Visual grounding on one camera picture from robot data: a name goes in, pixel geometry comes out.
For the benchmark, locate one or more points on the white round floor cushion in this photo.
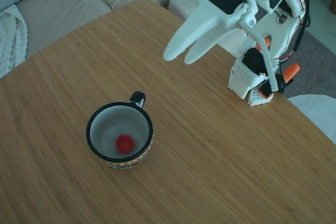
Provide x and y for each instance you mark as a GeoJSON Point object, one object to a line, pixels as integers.
{"type": "Point", "coordinates": [320, 113]}

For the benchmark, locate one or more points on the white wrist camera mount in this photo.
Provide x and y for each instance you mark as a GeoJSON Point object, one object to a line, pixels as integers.
{"type": "Point", "coordinates": [266, 56]}

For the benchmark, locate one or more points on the black-rimmed patterned enamel cup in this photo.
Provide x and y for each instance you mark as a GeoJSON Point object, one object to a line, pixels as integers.
{"type": "Point", "coordinates": [105, 129]}

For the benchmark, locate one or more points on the white knitted blanket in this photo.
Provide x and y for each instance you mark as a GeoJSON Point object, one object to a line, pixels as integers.
{"type": "Point", "coordinates": [10, 40]}

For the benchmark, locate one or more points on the orange black table clamp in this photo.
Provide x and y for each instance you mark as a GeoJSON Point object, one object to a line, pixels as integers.
{"type": "Point", "coordinates": [267, 41]}
{"type": "Point", "coordinates": [292, 71]}

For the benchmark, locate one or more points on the beige sofa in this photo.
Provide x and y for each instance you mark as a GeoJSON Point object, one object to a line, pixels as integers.
{"type": "Point", "coordinates": [65, 11]}

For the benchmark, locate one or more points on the grey rug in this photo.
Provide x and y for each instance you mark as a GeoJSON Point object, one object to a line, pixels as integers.
{"type": "Point", "coordinates": [315, 77]}

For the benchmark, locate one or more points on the red bottle cap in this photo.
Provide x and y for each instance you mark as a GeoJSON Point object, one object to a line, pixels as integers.
{"type": "Point", "coordinates": [125, 144]}

